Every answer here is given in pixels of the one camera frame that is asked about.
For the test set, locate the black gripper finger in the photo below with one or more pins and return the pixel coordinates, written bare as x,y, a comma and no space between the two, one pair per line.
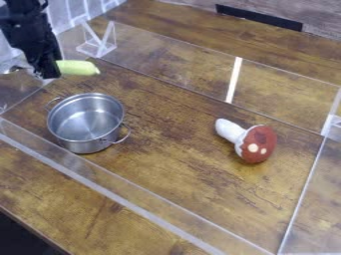
57,54
47,69

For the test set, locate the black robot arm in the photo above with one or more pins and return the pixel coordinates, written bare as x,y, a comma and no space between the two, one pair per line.
23,8

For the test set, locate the red toy mushroom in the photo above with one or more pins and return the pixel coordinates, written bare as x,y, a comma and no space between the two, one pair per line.
254,143

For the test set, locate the small steel pot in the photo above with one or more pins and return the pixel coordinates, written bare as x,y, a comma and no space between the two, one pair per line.
87,122

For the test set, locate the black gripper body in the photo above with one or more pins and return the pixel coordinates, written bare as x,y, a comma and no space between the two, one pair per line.
29,34

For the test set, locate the black strip on table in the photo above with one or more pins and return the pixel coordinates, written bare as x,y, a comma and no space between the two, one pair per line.
261,18

